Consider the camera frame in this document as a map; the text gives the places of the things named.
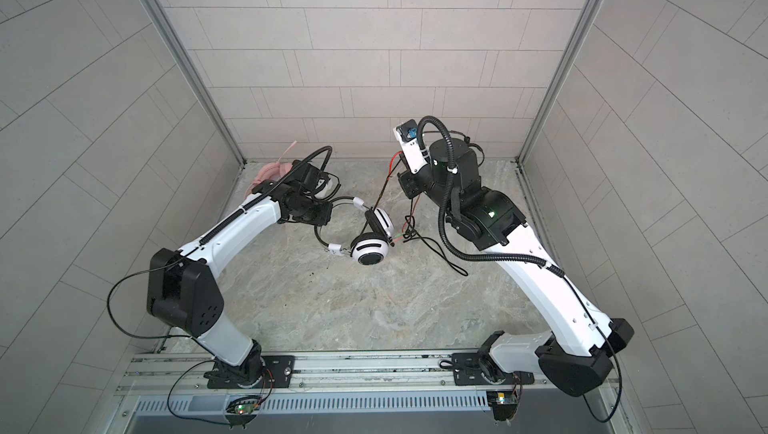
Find pink headphones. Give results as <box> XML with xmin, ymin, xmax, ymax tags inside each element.
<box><xmin>245</xmin><ymin>141</ymin><xmax>297</xmax><ymax>197</ymax></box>

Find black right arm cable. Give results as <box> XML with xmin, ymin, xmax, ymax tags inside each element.
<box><xmin>416</xmin><ymin>115</ymin><xmax>624</xmax><ymax>424</ymax></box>

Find right circuit board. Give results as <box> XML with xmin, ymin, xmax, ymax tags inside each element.
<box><xmin>486</xmin><ymin>390</ymin><xmax>520</xmax><ymax>423</ymax></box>

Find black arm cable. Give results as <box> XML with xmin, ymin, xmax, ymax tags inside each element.
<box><xmin>106</xmin><ymin>145</ymin><xmax>334</xmax><ymax>340</ymax></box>
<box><xmin>416</xmin><ymin>115</ymin><xmax>624</xmax><ymax>424</ymax></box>

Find aluminium corner post left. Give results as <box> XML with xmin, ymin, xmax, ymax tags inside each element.
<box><xmin>140</xmin><ymin>0</ymin><xmax>246</xmax><ymax>168</ymax></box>

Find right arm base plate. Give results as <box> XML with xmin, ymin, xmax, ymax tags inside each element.
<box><xmin>439</xmin><ymin>353</ymin><xmax>535</xmax><ymax>386</ymax></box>

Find aluminium corner post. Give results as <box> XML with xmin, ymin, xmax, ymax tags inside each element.
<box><xmin>517</xmin><ymin>0</ymin><xmax>603</xmax><ymax>166</ymax></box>
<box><xmin>140</xmin><ymin>0</ymin><xmax>246</xmax><ymax>168</ymax></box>

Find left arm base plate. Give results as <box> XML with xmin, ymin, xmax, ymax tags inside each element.
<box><xmin>203</xmin><ymin>355</ymin><xmax>296</xmax><ymax>389</ymax></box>

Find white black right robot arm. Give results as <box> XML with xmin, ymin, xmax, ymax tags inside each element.
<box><xmin>393</xmin><ymin>122</ymin><xmax>634</xmax><ymax>397</ymax></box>

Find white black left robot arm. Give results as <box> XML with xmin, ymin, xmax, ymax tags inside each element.
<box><xmin>147</xmin><ymin>161</ymin><xmax>340</xmax><ymax>388</ymax></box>

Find black red braided cable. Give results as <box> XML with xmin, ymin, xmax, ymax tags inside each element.
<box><xmin>370</xmin><ymin>151</ymin><xmax>469</xmax><ymax>278</ymax></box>

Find aluminium corner post right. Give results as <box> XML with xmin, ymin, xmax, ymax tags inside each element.
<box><xmin>517</xmin><ymin>0</ymin><xmax>603</xmax><ymax>166</ymax></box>

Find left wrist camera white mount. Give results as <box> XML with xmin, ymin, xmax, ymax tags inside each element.
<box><xmin>314</xmin><ymin>174</ymin><xmax>339</xmax><ymax>200</ymax></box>

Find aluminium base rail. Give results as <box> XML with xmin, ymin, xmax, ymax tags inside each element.
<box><xmin>116</xmin><ymin>349</ymin><xmax>496</xmax><ymax>396</ymax></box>

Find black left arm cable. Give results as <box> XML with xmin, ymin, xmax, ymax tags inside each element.
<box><xmin>106</xmin><ymin>145</ymin><xmax>334</xmax><ymax>340</ymax></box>

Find white black headphones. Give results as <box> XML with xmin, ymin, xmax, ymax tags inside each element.
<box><xmin>314</xmin><ymin>196</ymin><xmax>395</xmax><ymax>266</ymax></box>

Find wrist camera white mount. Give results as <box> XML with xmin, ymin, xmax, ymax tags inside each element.
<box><xmin>393</xmin><ymin>119</ymin><xmax>429</xmax><ymax>174</ymax></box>
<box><xmin>314</xmin><ymin>174</ymin><xmax>339</xmax><ymax>200</ymax></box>

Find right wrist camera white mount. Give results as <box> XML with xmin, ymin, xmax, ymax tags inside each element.
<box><xmin>393</xmin><ymin>119</ymin><xmax>429</xmax><ymax>174</ymax></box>

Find left circuit board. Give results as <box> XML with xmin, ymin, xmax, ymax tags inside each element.
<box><xmin>225</xmin><ymin>395</ymin><xmax>262</xmax><ymax>416</ymax></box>

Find circuit board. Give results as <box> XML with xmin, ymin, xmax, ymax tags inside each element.
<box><xmin>225</xmin><ymin>395</ymin><xmax>262</xmax><ymax>416</ymax></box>
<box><xmin>486</xmin><ymin>390</ymin><xmax>520</xmax><ymax>423</ymax></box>

